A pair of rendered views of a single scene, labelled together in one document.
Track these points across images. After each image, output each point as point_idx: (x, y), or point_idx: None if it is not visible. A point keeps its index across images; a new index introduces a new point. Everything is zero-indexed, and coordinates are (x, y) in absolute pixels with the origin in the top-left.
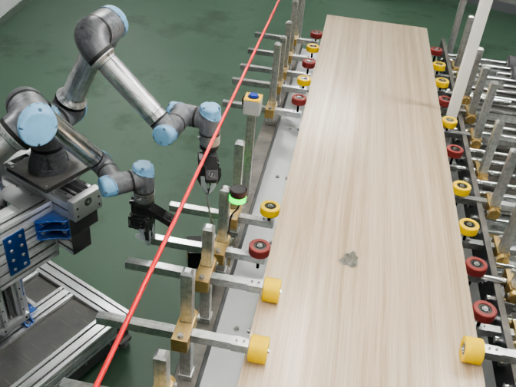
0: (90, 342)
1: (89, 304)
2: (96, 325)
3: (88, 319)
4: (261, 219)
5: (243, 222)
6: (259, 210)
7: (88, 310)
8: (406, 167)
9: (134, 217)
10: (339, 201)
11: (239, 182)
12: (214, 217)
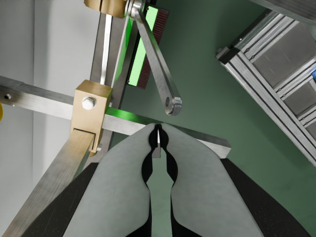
0: (270, 23)
1: (261, 76)
2: (260, 48)
3: (263, 60)
4: (13, 93)
5: (67, 97)
6: (0, 107)
7: (261, 71)
8: None
9: None
10: None
11: (31, 196)
12: (134, 114)
